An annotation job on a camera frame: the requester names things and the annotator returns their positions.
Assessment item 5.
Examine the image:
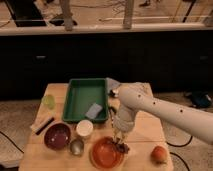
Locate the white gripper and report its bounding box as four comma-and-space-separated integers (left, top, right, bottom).
113, 106, 136, 133

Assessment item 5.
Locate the dark grape bunch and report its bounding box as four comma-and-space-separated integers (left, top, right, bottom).
108, 137, 130, 154

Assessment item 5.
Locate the red bowl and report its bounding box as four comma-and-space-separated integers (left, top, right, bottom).
89, 137, 124, 170

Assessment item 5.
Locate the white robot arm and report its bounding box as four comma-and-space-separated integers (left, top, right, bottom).
113, 82, 213, 145

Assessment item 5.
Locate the purple bowl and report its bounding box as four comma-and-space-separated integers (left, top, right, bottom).
44, 123, 71, 150

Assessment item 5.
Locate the grey sponge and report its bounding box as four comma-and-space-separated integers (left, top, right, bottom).
85, 103, 102, 119

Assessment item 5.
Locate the grey cloth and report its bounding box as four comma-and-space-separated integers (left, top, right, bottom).
106, 77, 121, 92

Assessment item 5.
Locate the white cup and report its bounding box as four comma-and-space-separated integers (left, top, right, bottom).
76, 120, 93, 138

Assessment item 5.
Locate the green plastic tray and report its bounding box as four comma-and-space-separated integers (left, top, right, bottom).
62, 78, 108, 123

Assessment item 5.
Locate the red apple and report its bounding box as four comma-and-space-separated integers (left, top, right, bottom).
151, 146, 167, 163

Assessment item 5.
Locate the small metal cup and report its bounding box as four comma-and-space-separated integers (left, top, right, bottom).
69, 139, 84, 156

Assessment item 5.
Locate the black and white brush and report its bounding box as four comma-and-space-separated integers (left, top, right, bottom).
30, 117, 54, 135

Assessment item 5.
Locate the white handled spatula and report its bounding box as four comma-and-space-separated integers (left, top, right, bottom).
109, 89, 119, 98

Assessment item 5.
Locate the black cable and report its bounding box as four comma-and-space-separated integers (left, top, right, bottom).
165, 134, 195, 148

